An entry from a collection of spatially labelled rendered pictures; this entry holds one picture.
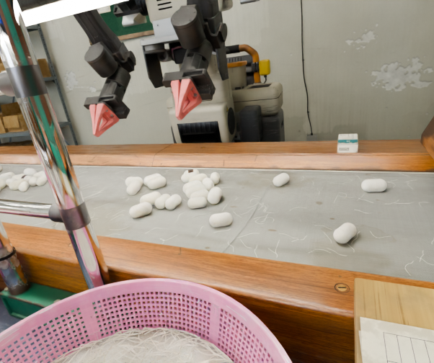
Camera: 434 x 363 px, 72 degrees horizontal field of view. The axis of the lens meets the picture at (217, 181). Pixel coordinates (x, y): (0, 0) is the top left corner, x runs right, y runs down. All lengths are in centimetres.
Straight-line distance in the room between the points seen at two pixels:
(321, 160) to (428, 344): 41
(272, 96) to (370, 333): 118
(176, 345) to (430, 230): 31
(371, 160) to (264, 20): 202
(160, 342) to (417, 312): 21
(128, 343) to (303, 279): 17
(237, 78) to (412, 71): 148
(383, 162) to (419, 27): 202
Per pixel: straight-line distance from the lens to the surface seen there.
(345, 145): 60
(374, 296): 27
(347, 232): 38
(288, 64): 249
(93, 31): 91
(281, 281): 29
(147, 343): 31
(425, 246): 40
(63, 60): 334
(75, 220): 30
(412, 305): 27
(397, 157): 60
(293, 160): 60
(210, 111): 110
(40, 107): 28
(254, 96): 136
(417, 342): 24
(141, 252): 36
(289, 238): 39
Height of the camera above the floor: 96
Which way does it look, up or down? 22 degrees down
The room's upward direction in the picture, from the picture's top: 8 degrees counter-clockwise
